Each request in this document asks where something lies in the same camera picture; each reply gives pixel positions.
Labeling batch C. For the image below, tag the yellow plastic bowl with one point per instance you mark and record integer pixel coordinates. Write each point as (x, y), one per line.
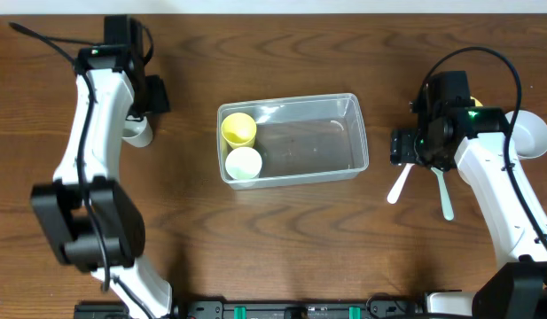
(476, 102)

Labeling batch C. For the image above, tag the clear plastic container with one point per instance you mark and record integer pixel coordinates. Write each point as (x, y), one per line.
(307, 139)

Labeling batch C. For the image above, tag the white plastic fork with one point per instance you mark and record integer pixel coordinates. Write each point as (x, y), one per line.
(396, 190)

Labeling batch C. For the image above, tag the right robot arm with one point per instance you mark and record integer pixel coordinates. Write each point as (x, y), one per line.
(475, 141)

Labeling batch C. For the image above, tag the yellow plastic cup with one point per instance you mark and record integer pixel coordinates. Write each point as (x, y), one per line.
(239, 130)

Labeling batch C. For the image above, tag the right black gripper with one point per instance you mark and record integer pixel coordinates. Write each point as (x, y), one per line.
(402, 146)

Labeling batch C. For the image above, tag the green plastic spoon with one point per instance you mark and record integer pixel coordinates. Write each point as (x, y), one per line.
(447, 208)

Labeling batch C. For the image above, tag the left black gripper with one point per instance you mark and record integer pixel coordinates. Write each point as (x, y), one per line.
(157, 95)

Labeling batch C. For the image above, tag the white plastic bowl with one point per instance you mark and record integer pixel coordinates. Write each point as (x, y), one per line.
(461, 172)

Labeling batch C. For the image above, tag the white plastic cup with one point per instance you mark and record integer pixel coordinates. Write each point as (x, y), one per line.
(243, 163)

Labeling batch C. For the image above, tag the grey plastic cup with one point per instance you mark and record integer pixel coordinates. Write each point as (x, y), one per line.
(137, 133)

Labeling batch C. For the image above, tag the grey plastic bowl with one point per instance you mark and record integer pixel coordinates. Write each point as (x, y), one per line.
(529, 135)

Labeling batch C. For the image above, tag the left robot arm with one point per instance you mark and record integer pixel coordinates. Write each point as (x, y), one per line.
(89, 220)

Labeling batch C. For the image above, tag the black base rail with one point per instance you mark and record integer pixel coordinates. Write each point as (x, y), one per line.
(377, 306)

